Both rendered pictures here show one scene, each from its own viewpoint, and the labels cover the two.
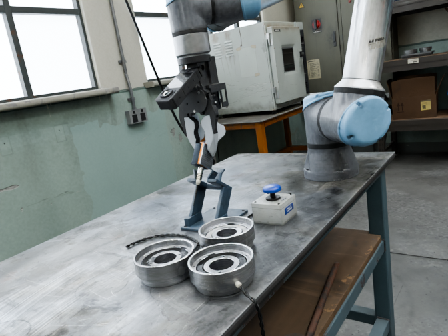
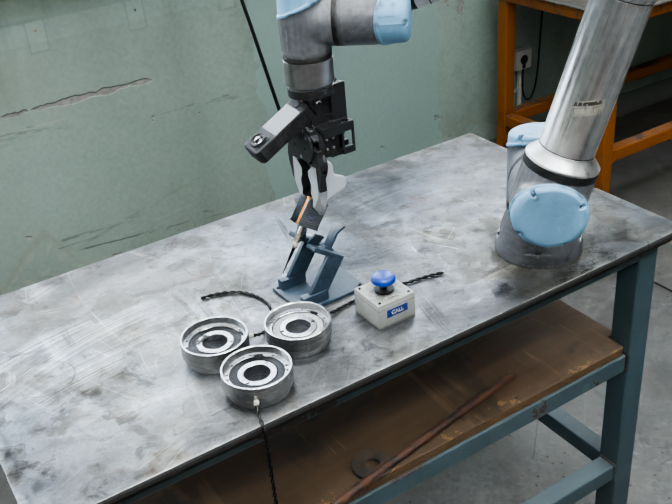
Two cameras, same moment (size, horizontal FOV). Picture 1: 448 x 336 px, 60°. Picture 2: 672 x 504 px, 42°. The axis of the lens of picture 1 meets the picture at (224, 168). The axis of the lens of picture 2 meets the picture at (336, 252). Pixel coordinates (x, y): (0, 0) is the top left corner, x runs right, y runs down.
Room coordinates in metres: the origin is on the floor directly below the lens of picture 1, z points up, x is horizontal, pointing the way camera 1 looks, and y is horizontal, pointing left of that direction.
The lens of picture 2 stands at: (-0.32, -0.49, 1.61)
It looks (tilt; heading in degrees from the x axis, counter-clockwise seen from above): 30 degrees down; 23
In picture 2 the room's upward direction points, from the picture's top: 5 degrees counter-clockwise
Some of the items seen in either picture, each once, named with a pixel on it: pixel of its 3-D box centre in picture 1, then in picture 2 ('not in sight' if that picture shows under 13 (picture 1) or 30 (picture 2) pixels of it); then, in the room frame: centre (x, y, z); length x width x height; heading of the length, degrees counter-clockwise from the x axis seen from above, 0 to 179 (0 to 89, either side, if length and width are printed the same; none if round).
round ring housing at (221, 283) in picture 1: (222, 269); (257, 377); (0.57, 0.03, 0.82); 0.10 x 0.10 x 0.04
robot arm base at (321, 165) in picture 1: (329, 157); (539, 222); (1.06, -0.30, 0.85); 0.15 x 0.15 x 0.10
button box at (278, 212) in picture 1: (275, 207); (387, 299); (0.80, -0.10, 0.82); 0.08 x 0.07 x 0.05; 143
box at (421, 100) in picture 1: (416, 96); not in sight; (3.72, -1.92, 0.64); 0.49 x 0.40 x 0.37; 58
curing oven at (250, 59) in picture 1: (263, 70); not in sight; (3.22, -0.43, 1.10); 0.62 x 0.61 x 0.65; 143
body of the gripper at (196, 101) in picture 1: (201, 85); (318, 120); (0.86, 0.02, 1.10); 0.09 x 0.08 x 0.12; 144
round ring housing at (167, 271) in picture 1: (166, 263); (215, 346); (0.62, 0.12, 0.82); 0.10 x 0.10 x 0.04
